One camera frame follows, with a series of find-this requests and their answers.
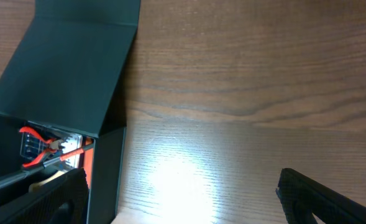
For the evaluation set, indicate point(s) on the red handled pliers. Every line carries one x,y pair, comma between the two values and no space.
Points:
39,148

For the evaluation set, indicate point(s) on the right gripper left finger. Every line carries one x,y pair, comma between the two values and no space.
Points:
62,200

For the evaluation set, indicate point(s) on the dark green box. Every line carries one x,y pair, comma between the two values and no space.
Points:
66,74

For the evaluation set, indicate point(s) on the clear blue screwdriver set case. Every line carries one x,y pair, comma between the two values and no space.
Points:
72,142

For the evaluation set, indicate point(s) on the orange scraper wooden handle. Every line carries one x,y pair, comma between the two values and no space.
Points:
86,162

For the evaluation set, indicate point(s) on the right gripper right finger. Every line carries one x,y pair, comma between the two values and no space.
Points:
303,200

